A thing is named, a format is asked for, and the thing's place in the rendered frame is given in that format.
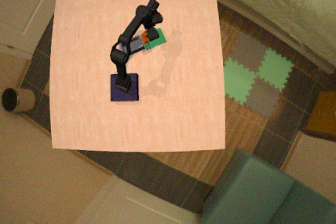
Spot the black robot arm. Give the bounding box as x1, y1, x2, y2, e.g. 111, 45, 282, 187
110, 0, 163, 92

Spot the orange block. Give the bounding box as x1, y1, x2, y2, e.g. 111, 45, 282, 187
141, 32, 149, 44

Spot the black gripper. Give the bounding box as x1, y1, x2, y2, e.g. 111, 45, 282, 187
143, 20, 159, 42

